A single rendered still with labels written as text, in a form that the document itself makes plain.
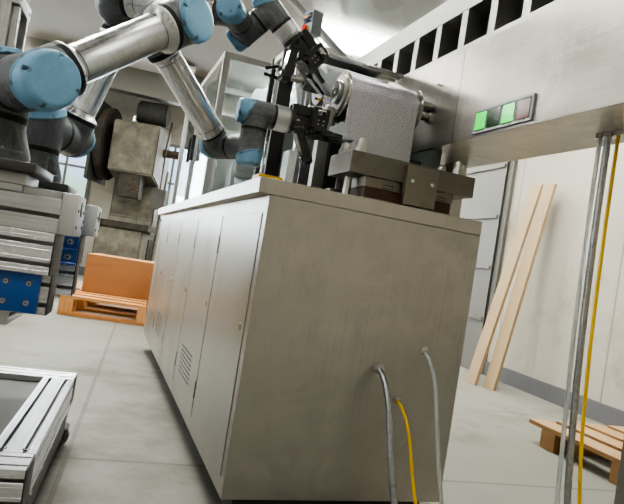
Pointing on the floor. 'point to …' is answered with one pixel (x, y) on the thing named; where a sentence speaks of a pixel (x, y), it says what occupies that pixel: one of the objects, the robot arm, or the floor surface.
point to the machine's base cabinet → (310, 346)
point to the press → (131, 177)
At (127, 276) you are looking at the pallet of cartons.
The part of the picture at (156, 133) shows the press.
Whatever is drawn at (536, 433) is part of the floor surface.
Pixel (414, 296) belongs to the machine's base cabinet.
